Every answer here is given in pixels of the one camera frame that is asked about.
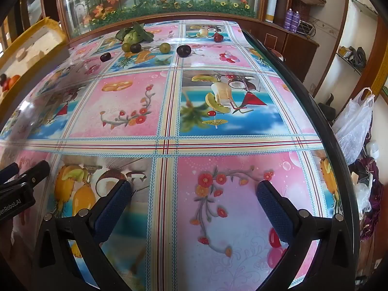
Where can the purple spray can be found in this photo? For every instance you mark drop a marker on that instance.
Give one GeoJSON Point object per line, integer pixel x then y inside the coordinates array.
{"type": "Point", "coordinates": [296, 21]}
{"type": "Point", "coordinates": [290, 19]}

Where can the white plastic bag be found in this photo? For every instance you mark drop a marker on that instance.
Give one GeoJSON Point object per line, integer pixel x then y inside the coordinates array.
{"type": "Point", "coordinates": [354, 124]}

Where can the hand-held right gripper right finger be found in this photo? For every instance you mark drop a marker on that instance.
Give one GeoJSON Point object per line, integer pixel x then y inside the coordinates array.
{"type": "Point", "coordinates": [272, 212]}

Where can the white foam tray yellow tape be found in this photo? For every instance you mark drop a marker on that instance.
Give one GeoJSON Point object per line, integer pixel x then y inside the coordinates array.
{"type": "Point", "coordinates": [45, 25]}

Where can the small dark red plum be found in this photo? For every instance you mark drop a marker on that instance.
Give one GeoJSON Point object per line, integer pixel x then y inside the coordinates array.
{"type": "Point", "coordinates": [218, 38]}

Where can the leaf wrapped custard apple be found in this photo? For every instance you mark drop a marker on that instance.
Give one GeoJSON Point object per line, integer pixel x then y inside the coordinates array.
{"type": "Point", "coordinates": [133, 35]}

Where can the large dark plum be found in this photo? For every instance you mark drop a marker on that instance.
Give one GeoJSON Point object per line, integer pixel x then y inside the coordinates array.
{"type": "Point", "coordinates": [183, 50]}

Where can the fruit printed tablecloth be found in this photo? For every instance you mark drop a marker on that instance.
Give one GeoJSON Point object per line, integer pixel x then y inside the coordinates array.
{"type": "Point", "coordinates": [127, 106]}

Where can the beige round cake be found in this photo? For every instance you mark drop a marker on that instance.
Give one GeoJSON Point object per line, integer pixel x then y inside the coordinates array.
{"type": "Point", "coordinates": [21, 54]}

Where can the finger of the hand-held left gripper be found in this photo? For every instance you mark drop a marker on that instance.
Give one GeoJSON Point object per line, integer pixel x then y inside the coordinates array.
{"type": "Point", "coordinates": [33, 172]}
{"type": "Point", "coordinates": [9, 171]}

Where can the purple cloth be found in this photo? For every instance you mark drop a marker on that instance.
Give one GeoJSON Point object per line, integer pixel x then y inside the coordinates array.
{"type": "Point", "coordinates": [374, 194]}

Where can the wooden cabinet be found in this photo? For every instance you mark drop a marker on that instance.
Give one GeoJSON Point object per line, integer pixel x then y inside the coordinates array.
{"type": "Point", "coordinates": [291, 54]}

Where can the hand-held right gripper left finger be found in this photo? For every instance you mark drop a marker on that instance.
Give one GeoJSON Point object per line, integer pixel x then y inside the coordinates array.
{"type": "Point", "coordinates": [115, 209]}

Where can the woven basket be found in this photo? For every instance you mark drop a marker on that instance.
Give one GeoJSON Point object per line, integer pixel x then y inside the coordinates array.
{"type": "Point", "coordinates": [304, 6]}

